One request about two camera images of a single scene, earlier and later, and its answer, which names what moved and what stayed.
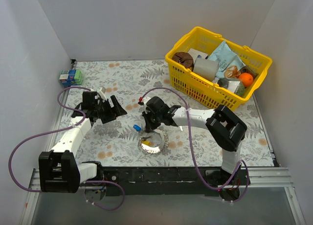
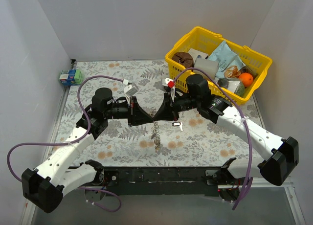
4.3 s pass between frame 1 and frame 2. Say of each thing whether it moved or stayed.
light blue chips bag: stayed
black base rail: stayed
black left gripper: moved
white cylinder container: stayed
